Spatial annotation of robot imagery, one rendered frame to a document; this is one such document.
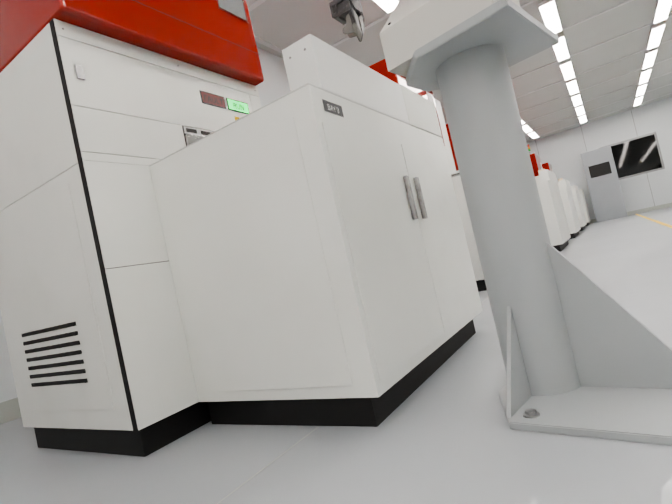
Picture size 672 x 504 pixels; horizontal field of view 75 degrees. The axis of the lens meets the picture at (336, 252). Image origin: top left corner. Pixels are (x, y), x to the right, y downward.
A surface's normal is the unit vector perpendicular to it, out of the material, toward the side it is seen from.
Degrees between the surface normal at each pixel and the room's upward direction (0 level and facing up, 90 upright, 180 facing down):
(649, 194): 90
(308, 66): 90
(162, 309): 90
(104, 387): 90
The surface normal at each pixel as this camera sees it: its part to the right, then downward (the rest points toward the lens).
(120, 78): 0.82, -0.20
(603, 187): -0.53, 0.09
